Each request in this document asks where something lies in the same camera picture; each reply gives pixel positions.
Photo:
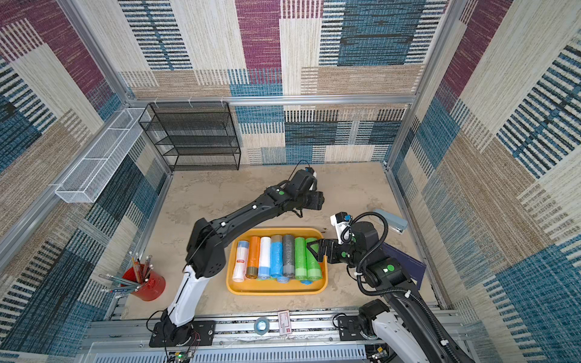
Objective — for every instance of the red pen cup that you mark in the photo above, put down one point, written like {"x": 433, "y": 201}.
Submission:
{"x": 139, "y": 280}

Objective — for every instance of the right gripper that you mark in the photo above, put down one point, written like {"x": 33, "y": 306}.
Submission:
{"x": 330, "y": 249}

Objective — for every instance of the white wire mesh basket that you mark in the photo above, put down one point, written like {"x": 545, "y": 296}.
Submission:
{"x": 87, "y": 180}

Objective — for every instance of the light blue stapler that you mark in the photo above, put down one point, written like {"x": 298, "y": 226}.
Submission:
{"x": 395, "y": 223}

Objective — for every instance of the light blue trash bag roll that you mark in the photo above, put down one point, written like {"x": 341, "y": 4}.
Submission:
{"x": 276, "y": 257}

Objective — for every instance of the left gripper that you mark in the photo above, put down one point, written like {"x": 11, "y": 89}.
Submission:
{"x": 319, "y": 200}

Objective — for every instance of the dark blue notebook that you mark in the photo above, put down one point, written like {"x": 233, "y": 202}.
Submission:
{"x": 414, "y": 267}

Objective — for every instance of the white red label card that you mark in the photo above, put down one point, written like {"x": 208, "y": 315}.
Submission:
{"x": 284, "y": 323}

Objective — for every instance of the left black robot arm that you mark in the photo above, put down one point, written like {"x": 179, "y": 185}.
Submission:
{"x": 205, "y": 250}

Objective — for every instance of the white blue-end trash bag roll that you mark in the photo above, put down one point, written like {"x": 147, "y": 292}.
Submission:
{"x": 264, "y": 258}

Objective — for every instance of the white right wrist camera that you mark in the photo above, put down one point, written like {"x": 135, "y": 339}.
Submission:
{"x": 341, "y": 223}

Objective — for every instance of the green trash bag roll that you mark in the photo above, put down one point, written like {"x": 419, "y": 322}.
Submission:
{"x": 314, "y": 271}

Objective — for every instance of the black mesh shelf rack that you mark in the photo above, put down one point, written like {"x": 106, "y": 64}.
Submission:
{"x": 193, "y": 136}

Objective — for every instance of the orange trash bag roll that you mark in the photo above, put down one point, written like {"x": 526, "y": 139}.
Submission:
{"x": 253, "y": 258}

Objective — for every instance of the yellow plastic storage tray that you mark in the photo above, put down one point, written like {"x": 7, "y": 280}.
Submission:
{"x": 256, "y": 287}

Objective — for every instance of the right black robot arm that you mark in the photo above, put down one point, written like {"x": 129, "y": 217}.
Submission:
{"x": 398, "y": 315}

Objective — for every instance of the grey trash bag roll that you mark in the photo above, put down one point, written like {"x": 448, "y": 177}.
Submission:
{"x": 288, "y": 256}

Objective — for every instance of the tape roll on rail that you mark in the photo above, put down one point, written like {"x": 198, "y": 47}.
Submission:
{"x": 261, "y": 326}

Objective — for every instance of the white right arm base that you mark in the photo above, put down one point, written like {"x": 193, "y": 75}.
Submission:
{"x": 375, "y": 321}

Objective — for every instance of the white blue trash bag roll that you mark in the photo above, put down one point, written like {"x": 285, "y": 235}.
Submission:
{"x": 241, "y": 261}

